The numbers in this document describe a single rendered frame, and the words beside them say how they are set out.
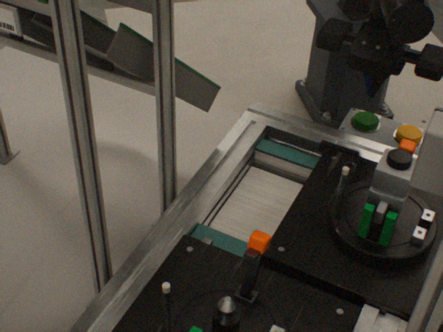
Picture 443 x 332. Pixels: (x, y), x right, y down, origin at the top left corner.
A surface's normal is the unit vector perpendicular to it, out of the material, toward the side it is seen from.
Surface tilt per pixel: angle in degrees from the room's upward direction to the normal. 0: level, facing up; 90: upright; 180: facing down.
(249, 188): 0
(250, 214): 0
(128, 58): 90
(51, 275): 0
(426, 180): 90
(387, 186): 90
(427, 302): 90
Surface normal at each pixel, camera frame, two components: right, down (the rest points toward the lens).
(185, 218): 0.04, -0.74
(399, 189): -0.45, 0.59
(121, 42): 0.80, 0.42
